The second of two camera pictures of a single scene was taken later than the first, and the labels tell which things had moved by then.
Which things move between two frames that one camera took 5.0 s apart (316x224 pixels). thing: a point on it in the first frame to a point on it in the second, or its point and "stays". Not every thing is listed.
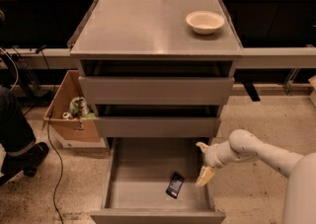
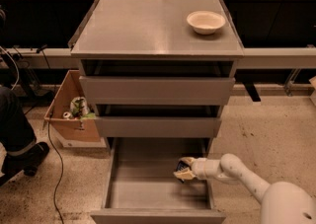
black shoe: (26, 162) stays
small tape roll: (66, 114) stays
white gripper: (210, 156) to (199, 168)
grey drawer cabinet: (157, 63) stays
